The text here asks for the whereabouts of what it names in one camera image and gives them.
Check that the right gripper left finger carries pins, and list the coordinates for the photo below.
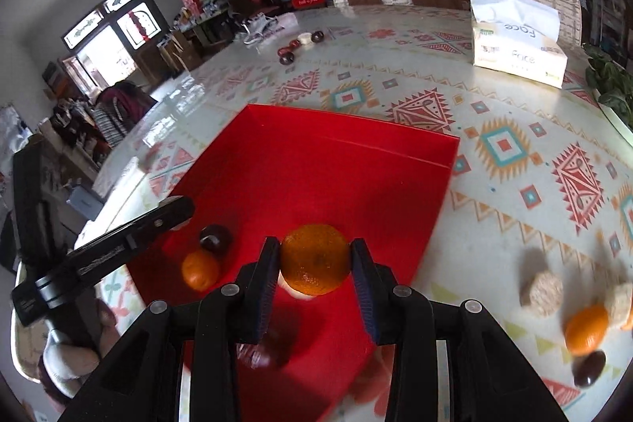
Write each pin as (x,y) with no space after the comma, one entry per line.
(139,379)

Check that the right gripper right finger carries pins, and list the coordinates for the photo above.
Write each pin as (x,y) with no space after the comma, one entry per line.
(489,377)

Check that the orange tangerine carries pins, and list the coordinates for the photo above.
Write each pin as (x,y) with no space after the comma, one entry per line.
(315,259)
(200,270)

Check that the beige rice cake puff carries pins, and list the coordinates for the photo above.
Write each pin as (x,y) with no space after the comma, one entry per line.
(543,295)

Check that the yellow-orange tangerine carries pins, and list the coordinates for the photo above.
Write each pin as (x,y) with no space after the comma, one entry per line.
(585,331)

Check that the pale rice cake puff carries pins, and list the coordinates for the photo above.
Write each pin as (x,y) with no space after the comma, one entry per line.
(618,305)

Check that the large red jujube date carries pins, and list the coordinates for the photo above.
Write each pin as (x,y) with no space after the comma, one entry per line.
(587,370)

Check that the red tray box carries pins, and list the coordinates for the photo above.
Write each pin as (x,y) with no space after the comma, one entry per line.
(274,169)

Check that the white plate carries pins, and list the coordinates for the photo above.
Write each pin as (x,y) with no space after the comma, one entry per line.
(623,130)

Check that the green spinach leaves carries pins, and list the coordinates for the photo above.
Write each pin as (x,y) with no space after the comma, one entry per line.
(612,81)

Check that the small dark snacks cluster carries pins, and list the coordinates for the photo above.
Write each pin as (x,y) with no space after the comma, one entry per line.
(287,54)

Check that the white tissue box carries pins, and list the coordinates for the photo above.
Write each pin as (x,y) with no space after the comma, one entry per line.
(518,37)

